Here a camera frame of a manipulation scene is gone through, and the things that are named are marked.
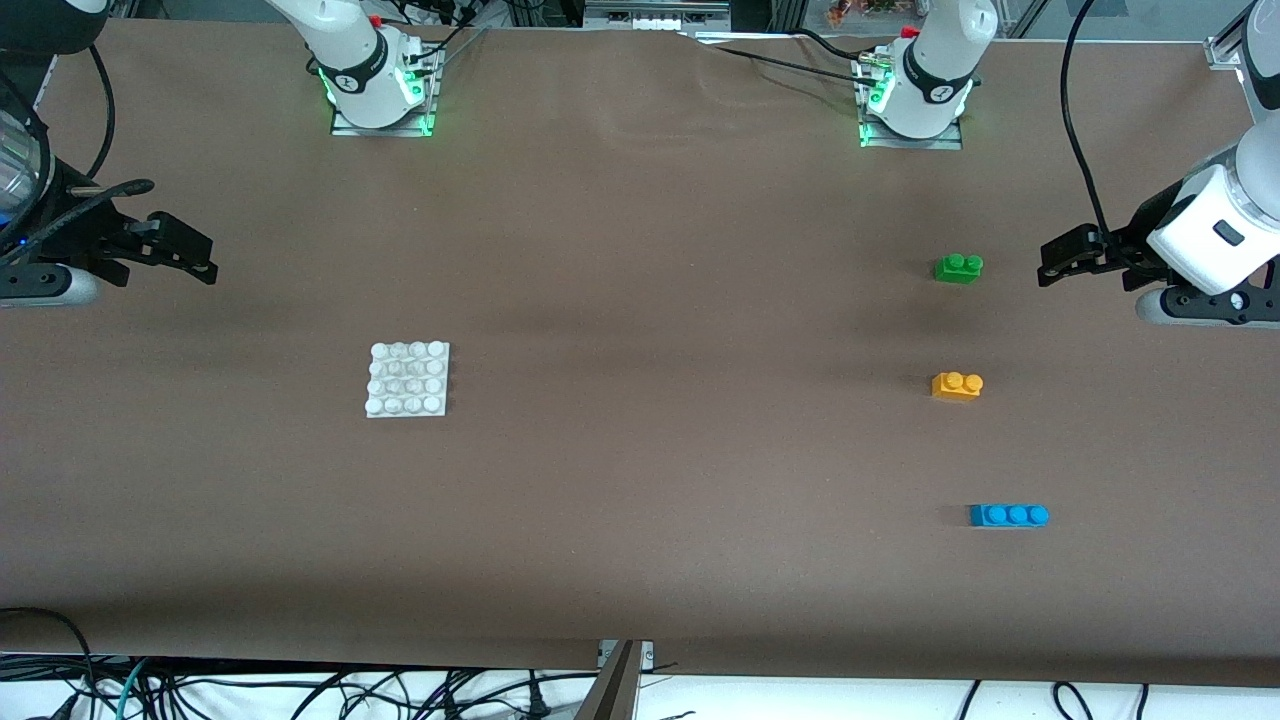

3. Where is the white studded base plate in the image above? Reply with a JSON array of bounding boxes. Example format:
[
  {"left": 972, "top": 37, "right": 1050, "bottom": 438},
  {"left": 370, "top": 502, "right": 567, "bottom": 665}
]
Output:
[{"left": 365, "top": 341, "right": 451, "bottom": 419}]

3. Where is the blue three-stud block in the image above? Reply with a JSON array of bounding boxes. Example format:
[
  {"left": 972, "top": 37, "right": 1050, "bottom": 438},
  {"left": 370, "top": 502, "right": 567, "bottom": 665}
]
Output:
[{"left": 968, "top": 503, "right": 1051, "bottom": 529}]

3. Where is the brown table cover sheet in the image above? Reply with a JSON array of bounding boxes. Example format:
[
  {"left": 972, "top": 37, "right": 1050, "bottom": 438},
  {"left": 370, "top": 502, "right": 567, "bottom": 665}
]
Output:
[{"left": 0, "top": 18, "right": 1280, "bottom": 691}]

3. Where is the grey metal bar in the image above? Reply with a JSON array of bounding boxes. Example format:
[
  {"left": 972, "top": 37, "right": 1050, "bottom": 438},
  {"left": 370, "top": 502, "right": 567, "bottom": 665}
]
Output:
[{"left": 575, "top": 640, "right": 643, "bottom": 720}]

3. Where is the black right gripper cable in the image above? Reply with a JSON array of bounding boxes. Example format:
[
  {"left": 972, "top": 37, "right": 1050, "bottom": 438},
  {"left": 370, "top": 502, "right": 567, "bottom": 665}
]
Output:
[{"left": 0, "top": 178, "right": 157, "bottom": 269}]

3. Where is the black table cable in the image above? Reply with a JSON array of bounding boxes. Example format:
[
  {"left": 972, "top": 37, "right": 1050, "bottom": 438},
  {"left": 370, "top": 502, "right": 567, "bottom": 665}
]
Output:
[
  {"left": 795, "top": 28, "right": 883, "bottom": 63},
  {"left": 683, "top": 33, "right": 869, "bottom": 81}
]

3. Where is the black arm base cable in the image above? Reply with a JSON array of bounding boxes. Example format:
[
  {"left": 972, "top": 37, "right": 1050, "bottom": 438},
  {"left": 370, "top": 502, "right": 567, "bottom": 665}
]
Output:
[{"left": 395, "top": 0, "right": 491, "bottom": 76}]

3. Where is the teal floor cable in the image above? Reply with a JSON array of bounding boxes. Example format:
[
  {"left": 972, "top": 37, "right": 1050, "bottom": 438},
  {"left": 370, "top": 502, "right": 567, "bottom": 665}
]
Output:
[{"left": 112, "top": 655, "right": 153, "bottom": 720}]

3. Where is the aluminium frame rail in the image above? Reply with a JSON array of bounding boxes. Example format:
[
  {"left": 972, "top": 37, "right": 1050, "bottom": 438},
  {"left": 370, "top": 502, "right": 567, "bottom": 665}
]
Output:
[{"left": 583, "top": 0, "right": 733, "bottom": 31}]

